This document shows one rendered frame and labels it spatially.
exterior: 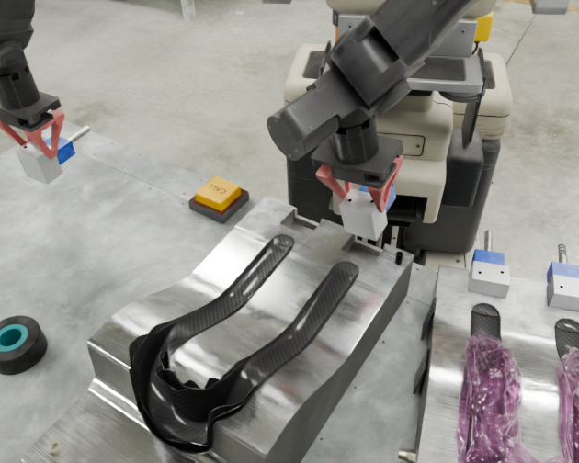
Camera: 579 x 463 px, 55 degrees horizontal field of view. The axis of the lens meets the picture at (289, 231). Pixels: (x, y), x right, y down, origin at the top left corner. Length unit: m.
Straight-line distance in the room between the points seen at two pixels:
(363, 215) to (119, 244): 0.45
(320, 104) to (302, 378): 0.31
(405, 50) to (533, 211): 1.86
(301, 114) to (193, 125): 2.21
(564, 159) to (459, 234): 1.17
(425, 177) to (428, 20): 0.60
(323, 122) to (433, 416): 0.35
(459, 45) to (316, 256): 0.43
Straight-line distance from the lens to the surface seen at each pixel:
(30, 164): 1.01
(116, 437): 0.72
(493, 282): 0.83
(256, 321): 0.74
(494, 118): 1.40
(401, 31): 0.57
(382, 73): 0.58
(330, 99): 0.61
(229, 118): 2.81
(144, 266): 0.96
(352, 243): 0.86
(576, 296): 0.85
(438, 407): 0.68
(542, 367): 0.76
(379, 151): 0.71
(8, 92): 0.94
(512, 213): 2.35
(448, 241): 1.64
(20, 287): 1.01
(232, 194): 1.01
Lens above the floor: 1.47
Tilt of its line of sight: 43 degrees down
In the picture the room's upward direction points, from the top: 2 degrees counter-clockwise
